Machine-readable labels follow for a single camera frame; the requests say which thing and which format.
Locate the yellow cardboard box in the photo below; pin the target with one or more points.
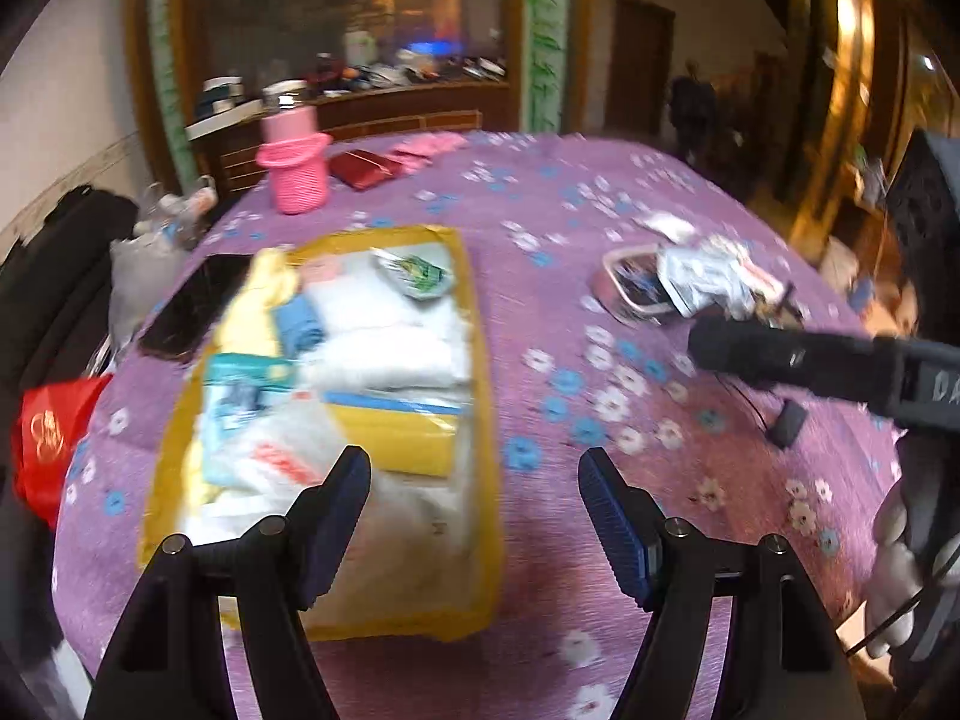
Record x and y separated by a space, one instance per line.
484 420

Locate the bamboo painted panel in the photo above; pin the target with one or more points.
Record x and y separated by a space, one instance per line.
165 52
547 37

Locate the brown door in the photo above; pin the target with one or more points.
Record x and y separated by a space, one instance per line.
641 67

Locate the yellow cloth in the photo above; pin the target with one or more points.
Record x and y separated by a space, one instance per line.
259 300

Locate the black smartphone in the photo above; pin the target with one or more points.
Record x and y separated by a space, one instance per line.
191 307

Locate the black bag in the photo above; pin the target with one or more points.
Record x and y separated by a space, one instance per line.
60 262

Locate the purple floral tablecloth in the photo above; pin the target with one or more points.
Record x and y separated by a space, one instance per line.
540 202

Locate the white crumpled wrappers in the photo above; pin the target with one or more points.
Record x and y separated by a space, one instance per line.
705 277

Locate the yellow envelope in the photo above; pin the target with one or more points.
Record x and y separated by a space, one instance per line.
397 439

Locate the pink rimmed tray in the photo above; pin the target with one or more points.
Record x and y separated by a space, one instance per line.
622 292

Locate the red wallet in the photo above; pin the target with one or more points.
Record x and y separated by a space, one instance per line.
360 169

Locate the glossy wooden partition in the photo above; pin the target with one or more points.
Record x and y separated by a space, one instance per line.
847 90

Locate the pink knitted cup holder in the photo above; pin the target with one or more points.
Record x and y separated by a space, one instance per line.
296 172

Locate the pink cloth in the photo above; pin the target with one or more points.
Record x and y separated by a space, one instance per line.
427 144

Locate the person's right hand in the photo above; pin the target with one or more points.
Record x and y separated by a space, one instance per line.
892 577

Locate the green print packet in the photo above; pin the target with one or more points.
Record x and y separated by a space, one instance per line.
416 274

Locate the small white packet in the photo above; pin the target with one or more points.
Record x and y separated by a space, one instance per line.
664 226

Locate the small black device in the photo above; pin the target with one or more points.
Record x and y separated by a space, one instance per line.
787 424

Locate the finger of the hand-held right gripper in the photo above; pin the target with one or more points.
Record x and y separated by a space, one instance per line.
787 360

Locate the red print plastic bag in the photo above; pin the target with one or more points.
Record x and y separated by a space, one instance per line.
292 457

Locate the clear plastic bag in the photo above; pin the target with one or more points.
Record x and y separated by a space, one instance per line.
176 214

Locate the blue cloth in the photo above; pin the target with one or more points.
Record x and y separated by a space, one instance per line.
300 322

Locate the teal packet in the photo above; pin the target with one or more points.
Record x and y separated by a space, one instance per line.
240 390

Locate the pink bottle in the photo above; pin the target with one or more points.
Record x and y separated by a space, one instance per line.
289 120

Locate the grey plastic bag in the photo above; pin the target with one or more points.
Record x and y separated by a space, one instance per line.
139 277

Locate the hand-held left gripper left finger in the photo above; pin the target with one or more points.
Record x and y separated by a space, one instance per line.
337 517

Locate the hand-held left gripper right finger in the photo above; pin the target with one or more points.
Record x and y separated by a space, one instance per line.
615 525

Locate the white padding sheet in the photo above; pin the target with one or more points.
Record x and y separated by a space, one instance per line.
382 352

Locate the wooden cabinet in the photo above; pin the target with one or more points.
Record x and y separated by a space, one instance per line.
375 116

